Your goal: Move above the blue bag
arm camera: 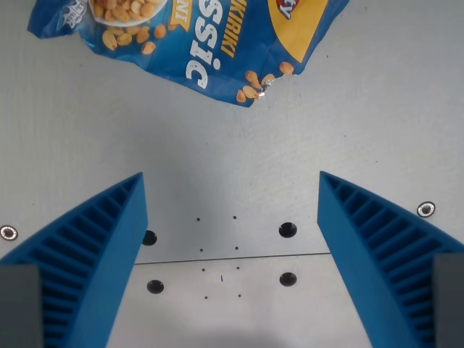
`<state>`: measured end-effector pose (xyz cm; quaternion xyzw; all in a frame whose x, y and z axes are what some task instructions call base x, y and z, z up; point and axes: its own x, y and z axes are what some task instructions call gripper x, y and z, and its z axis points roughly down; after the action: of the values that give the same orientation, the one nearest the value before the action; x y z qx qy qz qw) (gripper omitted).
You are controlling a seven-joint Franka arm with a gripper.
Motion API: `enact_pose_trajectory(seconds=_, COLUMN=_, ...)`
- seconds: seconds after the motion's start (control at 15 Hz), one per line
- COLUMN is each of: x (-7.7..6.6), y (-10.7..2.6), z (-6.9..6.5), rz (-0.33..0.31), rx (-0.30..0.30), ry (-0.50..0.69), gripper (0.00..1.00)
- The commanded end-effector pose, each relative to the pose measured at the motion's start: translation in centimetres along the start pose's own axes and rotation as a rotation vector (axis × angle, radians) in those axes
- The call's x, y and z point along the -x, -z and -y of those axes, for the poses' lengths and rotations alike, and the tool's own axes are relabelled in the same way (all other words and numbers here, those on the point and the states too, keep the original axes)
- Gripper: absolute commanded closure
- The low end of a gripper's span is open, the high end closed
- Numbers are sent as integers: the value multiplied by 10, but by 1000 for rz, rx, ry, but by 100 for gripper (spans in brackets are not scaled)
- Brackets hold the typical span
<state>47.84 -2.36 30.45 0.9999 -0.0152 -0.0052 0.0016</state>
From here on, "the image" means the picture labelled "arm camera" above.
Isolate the silver table screw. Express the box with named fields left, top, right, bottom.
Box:
left=0, top=224, right=19, bottom=242
left=416, top=201, right=436, bottom=218

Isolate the blue peanut snack bag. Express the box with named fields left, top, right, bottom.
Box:
left=28, top=0, right=351, bottom=108

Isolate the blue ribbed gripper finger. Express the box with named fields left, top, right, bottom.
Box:
left=0, top=171, right=149, bottom=348
left=317, top=170, right=464, bottom=348

